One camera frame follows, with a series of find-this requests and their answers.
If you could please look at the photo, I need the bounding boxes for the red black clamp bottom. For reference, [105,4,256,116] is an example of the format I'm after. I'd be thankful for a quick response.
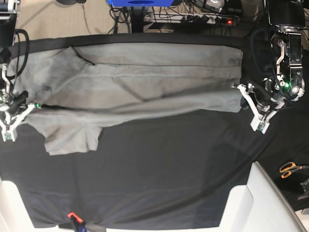
[67,212,87,232]

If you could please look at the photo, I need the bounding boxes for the white base housing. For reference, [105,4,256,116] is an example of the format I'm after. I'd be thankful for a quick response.
[219,161,306,232]
[0,180,34,232]

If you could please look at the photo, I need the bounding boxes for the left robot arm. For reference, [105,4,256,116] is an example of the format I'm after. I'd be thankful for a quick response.
[240,0,307,117]

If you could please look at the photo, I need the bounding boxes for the orange handled scissors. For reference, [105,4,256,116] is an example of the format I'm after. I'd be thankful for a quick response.
[279,162,309,179]

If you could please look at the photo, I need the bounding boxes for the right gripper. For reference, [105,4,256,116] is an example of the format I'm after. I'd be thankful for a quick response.
[0,91,28,114]

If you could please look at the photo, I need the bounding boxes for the white power strip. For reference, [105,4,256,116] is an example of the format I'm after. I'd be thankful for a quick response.
[144,12,240,26]

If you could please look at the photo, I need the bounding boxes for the small black metal bracket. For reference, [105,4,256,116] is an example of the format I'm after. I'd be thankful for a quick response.
[297,179,309,201]

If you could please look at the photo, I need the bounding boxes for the grey T-shirt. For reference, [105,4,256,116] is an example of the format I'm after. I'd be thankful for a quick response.
[14,43,243,155]

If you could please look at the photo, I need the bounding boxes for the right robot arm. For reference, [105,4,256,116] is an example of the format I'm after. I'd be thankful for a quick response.
[0,0,30,114]

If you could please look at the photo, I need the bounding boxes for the blue plastic box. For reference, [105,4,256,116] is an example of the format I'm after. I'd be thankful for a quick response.
[107,0,174,7]

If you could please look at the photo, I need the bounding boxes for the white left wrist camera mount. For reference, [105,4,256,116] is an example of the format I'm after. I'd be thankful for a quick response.
[232,82,278,134]

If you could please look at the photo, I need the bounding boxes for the black metal stand column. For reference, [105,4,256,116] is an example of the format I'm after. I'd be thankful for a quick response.
[129,6,148,33]

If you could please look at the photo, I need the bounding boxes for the black table cloth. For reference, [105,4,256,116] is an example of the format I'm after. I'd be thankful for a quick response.
[0,33,309,230]

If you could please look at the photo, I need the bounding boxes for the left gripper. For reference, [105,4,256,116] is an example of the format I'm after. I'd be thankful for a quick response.
[240,83,284,114]

